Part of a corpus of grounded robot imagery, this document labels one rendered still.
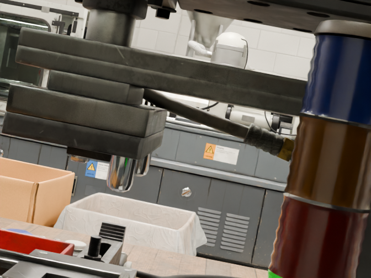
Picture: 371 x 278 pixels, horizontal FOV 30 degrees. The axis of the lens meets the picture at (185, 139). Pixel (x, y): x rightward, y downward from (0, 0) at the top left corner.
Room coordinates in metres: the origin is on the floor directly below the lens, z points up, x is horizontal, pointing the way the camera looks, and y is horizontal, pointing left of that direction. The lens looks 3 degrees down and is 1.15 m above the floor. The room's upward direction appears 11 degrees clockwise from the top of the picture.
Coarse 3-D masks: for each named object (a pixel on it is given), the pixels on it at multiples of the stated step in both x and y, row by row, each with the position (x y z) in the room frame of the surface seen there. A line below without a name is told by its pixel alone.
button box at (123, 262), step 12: (60, 240) 0.95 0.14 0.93; (120, 264) 0.89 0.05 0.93; (144, 276) 0.91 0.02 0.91; (156, 276) 0.92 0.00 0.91; (168, 276) 0.94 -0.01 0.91; (180, 276) 0.96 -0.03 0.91; (192, 276) 0.98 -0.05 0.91; (204, 276) 0.99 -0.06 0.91; (216, 276) 1.00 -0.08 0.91; (228, 276) 1.01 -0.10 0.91
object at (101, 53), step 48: (96, 0) 0.53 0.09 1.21; (144, 0) 0.55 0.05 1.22; (48, 48) 0.52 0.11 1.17; (96, 48) 0.52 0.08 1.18; (48, 96) 0.48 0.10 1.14; (96, 96) 0.51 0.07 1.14; (192, 96) 0.51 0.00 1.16; (240, 96) 0.51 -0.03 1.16; (288, 96) 0.51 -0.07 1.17; (96, 144) 0.48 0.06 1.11; (144, 144) 0.49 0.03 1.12
